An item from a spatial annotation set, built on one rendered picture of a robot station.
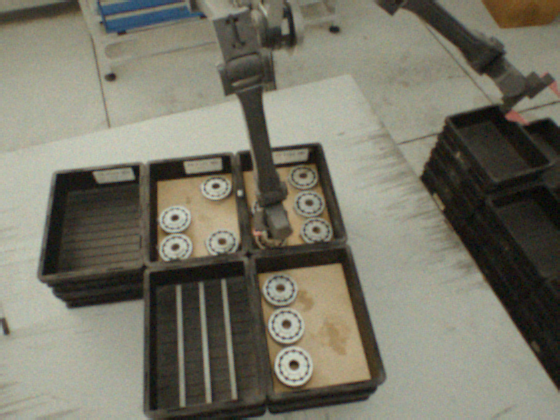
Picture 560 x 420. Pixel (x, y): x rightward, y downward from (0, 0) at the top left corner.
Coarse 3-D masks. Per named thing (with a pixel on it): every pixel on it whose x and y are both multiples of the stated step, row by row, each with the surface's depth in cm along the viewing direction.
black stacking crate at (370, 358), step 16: (288, 256) 133; (304, 256) 135; (320, 256) 136; (336, 256) 138; (256, 272) 139; (352, 288) 131; (352, 304) 134; (368, 336) 120; (368, 352) 122; (368, 368) 124; (272, 384) 122; (272, 400) 116; (288, 400) 120; (304, 400) 120
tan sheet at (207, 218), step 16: (208, 176) 161; (224, 176) 161; (160, 192) 157; (176, 192) 157; (192, 192) 157; (160, 208) 153; (192, 208) 153; (208, 208) 153; (224, 208) 153; (208, 224) 150; (224, 224) 150; (160, 240) 146; (192, 240) 146; (160, 256) 143
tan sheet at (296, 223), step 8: (280, 168) 162; (288, 168) 162; (248, 176) 161; (280, 176) 160; (248, 184) 159; (320, 184) 158; (248, 192) 157; (320, 192) 157; (248, 200) 155; (288, 200) 155; (248, 208) 153; (288, 208) 153; (296, 216) 151; (328, 216) 151; (296, 224) 150; (296, 232) 148; (288, 240) 146; (296, 240) 146
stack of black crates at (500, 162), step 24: (456, 120) 212; (480, 120) 219; (504, 120) 213; (456, 144) 207; (480, 144) 213; (504, 144) 213; (528, 144) 203; (432, 168) 231; (456, 168) 212; (480, 168) 194; (504, 168) 205; (528, 168) 205; (432, 192) 237; (456, 192) 216; (480, 192) 198; (504, 192) 199; (456, 216) 221
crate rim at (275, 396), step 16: (256, 256) 132; (272, 256) 132; (352, 256) 132; (352, 272) 129; (256, 288) 127; (256, 304) 124; (368, 320) 121; (384, 368) 114; (336, 384) 112; (352, 384) 113; (368, 384) 112
